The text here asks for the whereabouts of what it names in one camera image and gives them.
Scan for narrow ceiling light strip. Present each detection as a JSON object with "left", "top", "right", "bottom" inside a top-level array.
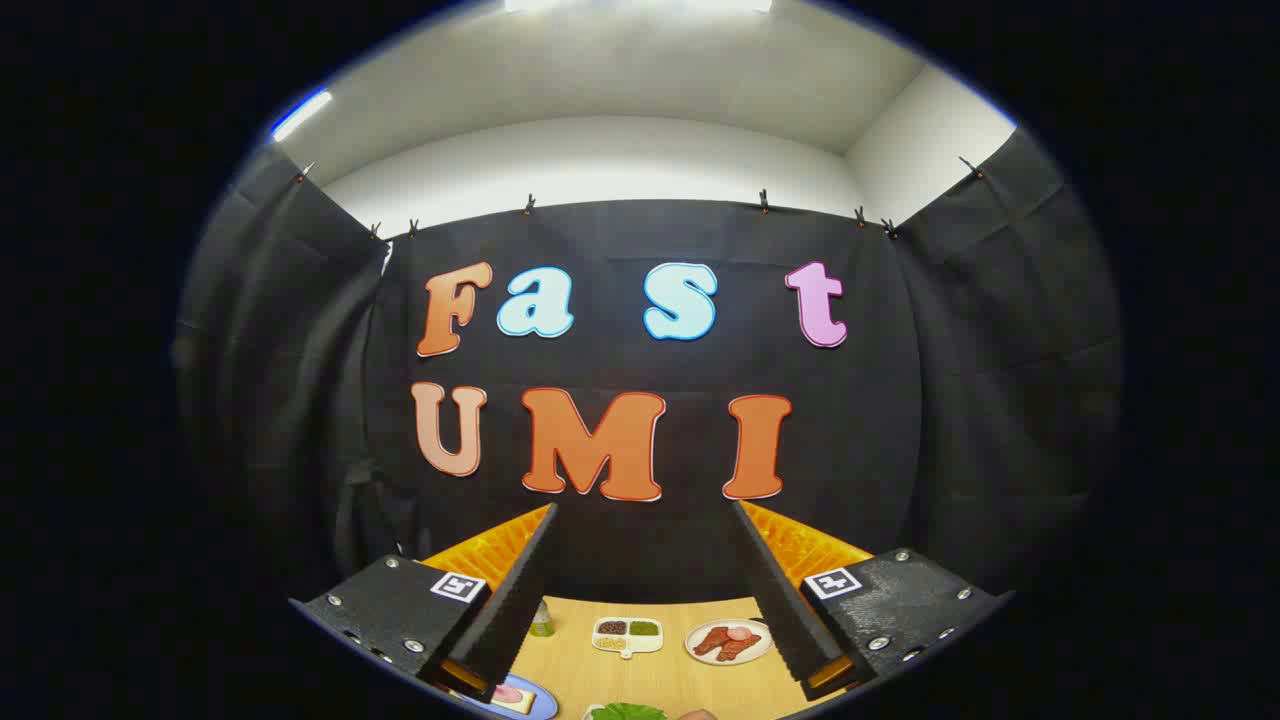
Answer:
[{"left": 272, "top": 90, "right": 333, "bottom": 143}]

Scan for blue round plate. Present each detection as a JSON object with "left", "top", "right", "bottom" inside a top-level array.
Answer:
[{"left": 450, "top": 672, "right": 559, "bottom": 720}]

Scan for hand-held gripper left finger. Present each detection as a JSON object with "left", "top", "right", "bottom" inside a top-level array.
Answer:
[{"left": 290, "top": 503, "right": 559, "bottom": 704}]

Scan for row of black cloth clips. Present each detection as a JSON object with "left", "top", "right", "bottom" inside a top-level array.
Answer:
[{"left": 295, "top": 155, "right": 986, "bottom": 241}]

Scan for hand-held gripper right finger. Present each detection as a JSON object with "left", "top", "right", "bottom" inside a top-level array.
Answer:
[{"left": 730, "top": 500, "right": 1013, "bottom": 704}]

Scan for white divided dish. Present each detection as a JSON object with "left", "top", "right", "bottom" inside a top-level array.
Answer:
[{"left": 592, "top": 617, "right": 664, "bottom": 660}]

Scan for oval white plate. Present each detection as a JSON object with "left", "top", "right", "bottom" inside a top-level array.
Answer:
[{"left": 684, "top": 619, "right": 776, "bottom": 667}]

